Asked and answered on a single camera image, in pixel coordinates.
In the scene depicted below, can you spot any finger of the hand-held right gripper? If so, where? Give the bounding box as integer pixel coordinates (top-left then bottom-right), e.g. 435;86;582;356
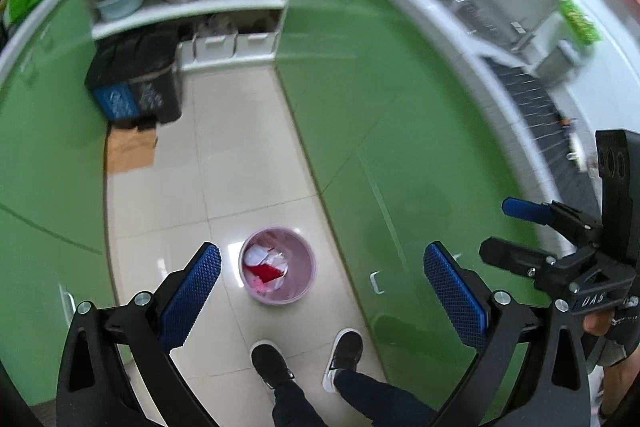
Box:
501;197;601;248
479;237;565;280

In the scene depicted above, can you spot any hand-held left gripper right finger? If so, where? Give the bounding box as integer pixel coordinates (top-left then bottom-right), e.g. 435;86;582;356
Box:
423;243;592;427

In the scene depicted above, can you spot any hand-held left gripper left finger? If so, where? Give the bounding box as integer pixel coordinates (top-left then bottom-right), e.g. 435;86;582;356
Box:
56;242;222;427

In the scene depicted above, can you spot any clear plastic box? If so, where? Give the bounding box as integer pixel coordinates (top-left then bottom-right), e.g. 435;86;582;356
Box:
244;246;272;266

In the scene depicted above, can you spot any pink waste bin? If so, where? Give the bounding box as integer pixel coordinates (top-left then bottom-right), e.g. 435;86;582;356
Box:
238;228;317;306

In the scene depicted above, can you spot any person's right forearm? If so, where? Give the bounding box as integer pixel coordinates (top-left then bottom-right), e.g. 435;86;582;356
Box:
597;307;640;419

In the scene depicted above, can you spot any person's right hand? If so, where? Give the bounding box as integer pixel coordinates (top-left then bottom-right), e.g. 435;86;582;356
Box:
584;311;618;338

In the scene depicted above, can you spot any black white-striped mat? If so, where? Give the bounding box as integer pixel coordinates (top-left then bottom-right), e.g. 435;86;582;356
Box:
482;56;608;228

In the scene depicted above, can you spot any person's right black shoe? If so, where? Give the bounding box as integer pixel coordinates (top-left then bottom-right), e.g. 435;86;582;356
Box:
322;328;364;394

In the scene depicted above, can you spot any person's right leg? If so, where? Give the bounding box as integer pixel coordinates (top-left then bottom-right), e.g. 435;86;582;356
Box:
334;368;441;427

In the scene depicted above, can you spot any person's leg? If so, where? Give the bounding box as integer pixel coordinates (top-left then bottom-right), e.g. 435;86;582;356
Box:
334;368;441;427
272;379;328;427

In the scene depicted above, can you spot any grey lidded container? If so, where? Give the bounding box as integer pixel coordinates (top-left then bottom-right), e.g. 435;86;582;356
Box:
532;39;588;80

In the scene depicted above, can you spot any person's left leg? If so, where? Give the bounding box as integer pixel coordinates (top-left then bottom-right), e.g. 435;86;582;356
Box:
272;379;328;427

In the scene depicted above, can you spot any flat brown cardboard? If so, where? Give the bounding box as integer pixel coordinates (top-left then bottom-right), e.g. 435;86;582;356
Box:
106;127;160;175

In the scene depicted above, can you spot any green counter cabinet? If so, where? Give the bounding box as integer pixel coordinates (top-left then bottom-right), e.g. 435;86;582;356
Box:
275;0;556;413

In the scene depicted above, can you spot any green plastic basket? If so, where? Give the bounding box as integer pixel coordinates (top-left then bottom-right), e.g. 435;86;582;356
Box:
560;0;603;45

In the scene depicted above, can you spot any green tall cabinet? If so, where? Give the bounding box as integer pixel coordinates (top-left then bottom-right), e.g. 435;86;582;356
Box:
0;0;118;408

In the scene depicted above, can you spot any black dual recycling bin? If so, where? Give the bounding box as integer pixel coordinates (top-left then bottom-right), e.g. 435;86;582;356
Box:
84;32;183;128

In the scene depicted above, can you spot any white storage box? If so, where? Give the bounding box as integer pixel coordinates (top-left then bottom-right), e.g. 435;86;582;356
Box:
194;34;238;62
236;32;278;58

